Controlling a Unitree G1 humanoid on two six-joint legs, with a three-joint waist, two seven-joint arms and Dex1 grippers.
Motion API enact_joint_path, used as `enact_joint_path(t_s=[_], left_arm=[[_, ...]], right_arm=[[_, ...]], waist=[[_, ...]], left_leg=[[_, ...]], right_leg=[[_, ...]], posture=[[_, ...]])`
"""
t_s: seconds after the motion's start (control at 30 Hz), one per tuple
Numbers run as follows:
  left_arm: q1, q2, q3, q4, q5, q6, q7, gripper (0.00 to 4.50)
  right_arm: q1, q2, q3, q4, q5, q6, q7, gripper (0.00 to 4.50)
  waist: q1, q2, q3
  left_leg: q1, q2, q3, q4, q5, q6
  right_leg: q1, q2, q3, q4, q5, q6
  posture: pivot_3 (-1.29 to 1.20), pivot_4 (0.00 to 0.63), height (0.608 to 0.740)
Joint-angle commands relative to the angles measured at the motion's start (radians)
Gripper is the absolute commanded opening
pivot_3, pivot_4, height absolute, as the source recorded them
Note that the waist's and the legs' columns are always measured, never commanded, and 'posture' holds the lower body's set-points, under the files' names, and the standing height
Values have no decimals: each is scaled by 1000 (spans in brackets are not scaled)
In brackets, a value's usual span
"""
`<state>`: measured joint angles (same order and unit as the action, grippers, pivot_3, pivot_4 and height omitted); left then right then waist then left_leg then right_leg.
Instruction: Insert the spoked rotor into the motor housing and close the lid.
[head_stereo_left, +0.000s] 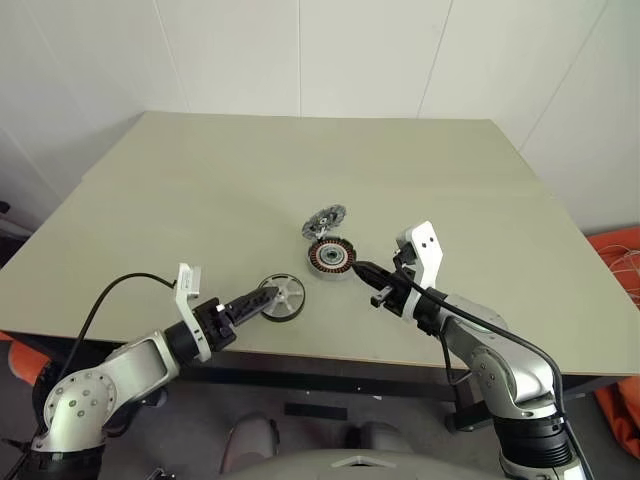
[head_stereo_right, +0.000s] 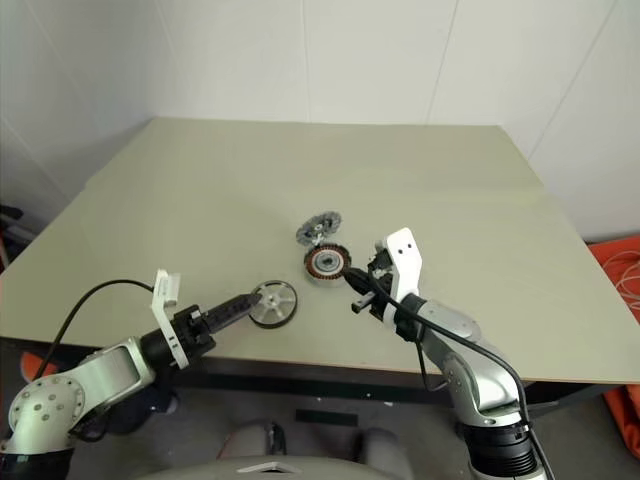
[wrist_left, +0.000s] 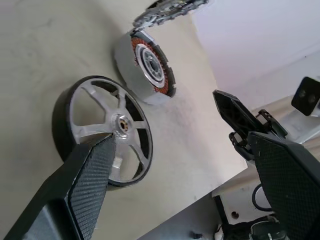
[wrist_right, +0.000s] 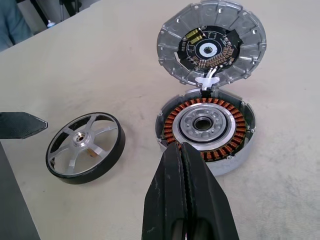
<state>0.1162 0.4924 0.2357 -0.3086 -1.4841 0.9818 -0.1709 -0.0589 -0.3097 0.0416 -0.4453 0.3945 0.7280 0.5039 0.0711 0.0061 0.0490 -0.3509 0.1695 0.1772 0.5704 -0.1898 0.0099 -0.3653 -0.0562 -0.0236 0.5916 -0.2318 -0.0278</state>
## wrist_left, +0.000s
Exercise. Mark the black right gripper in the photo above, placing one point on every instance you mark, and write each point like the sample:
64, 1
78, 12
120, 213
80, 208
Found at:
241, 143

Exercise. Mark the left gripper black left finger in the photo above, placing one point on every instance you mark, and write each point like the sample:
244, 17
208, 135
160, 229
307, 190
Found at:
90, 180

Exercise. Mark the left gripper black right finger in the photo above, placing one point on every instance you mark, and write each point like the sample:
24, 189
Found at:
287, 180

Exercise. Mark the black-rimmed silver spoked rotor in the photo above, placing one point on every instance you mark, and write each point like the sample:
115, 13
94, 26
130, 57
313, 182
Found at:
100, 112

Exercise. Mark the silver motor housing copper windings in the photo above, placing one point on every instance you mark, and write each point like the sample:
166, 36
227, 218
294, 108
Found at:
127, 65

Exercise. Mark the silver robot torso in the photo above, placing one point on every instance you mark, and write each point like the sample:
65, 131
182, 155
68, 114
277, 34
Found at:
240, 200

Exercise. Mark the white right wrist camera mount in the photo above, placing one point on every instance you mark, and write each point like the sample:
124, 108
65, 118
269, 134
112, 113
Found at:
306, 96

